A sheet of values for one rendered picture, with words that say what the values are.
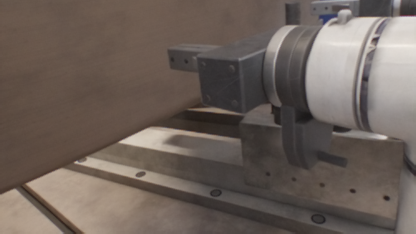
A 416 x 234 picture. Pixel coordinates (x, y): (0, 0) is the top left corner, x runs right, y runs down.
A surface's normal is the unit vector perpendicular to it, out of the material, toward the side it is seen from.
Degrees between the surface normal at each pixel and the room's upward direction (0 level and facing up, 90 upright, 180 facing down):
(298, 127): 90
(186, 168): 71
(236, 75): 90
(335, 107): 107
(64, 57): 90
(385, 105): 103
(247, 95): 90
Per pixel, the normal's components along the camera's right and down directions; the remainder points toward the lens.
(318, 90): -0.69, 0.33
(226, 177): -0.50, 0.05
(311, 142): 0.72, 0.17
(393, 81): -0.69, 0.11
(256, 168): -0.49, 0.36
